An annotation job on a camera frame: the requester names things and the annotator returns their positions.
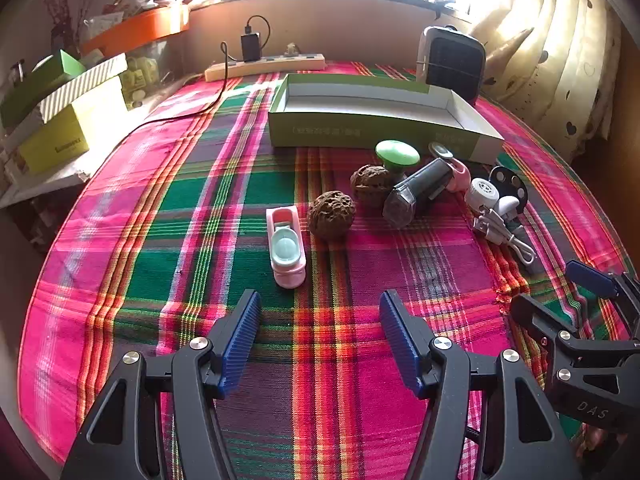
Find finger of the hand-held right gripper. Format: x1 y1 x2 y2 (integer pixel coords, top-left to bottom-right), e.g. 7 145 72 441
565 259 640 339
510 293 640 392

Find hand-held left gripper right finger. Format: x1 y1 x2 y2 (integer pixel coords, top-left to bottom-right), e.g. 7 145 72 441
378 289 583 480

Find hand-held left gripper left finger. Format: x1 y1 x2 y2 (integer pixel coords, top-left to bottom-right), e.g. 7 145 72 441
60 288 262 480

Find white usb cable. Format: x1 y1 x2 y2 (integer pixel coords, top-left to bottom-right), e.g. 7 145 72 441
472 208 537 266

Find pink toy toilet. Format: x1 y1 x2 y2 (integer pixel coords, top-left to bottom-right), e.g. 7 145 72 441
429 141 471 193
266 206 307 290

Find black disc with three holes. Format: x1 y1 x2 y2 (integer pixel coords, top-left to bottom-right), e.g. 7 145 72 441
487 165 528 216

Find white round device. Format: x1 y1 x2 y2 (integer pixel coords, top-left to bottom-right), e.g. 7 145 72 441
465 176 503 211

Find brown wrinkled walnut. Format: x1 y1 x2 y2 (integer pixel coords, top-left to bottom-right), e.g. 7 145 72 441
350 163 392 208
306 190 357 237

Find black cylinder with clear cap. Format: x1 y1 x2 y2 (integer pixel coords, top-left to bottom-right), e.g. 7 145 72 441
382 156 455 229

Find green mushroom-shaped knob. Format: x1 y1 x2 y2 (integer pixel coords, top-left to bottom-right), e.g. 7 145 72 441
375 140 421 186

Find green white cardboard box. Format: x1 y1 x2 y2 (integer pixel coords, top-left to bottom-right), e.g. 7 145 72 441
267 73 506 163

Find cream heart-print curtain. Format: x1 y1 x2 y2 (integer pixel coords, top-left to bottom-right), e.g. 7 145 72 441
470 0 621 151

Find white side shelf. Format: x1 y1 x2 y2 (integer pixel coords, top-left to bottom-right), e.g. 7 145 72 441
0 105 171 209

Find grey black fan heater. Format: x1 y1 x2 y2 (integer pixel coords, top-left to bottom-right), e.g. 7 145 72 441
416 25 488 103

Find yellow-green box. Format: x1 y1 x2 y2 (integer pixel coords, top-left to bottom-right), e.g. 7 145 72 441
17 77 128 173

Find beige power strip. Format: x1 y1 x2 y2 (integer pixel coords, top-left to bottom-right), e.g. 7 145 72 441
204 52 327 82

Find pale green patterned bag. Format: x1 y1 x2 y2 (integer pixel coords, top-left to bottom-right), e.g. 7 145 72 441
122 55 161 106

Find white striped box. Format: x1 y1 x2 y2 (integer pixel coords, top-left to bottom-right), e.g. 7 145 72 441
39 52 128 123

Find green flat box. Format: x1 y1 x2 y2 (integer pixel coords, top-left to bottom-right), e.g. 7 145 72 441
0 50 86 128

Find orange tray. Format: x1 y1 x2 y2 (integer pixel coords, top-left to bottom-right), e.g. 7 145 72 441
80 4 191 56

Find red dried twigs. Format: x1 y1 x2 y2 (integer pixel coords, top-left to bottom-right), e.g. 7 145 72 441
42 0 98 56

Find black charger cable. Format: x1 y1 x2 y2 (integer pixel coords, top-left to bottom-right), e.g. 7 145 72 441
144 15 272 122

